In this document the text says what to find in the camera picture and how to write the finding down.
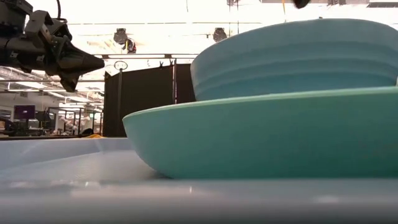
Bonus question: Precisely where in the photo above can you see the blue plastic bowl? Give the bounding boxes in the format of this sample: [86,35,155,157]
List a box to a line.
[190,17,398,102]

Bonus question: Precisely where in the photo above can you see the black partition screen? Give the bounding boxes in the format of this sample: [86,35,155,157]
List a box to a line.
[103,63,197,138]

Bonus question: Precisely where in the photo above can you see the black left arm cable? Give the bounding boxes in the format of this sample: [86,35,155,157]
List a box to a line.
[55,0,68,23]

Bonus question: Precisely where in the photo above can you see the black round ceiling fixture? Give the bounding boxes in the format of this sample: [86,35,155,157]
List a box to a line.
[212,27,228,44]

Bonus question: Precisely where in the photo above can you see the light blue plastic tray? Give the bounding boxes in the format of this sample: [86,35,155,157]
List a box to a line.
[0,138,398,224]

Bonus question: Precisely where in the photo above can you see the grey left wrist camera bracket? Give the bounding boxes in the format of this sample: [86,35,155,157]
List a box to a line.
[24,9,73,45]

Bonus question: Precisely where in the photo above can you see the purple lit monitor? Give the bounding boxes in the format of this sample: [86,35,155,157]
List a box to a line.
[13,104,36,121]

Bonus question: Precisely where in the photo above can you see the teal plastic plate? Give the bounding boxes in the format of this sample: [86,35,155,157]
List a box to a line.
[122,86,398,180]

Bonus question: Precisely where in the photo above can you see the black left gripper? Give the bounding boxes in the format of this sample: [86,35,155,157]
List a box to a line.
[0,36,105,93]

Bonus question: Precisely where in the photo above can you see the black ceiling camera with cables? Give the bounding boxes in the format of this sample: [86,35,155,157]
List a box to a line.
[112,27,137,54]

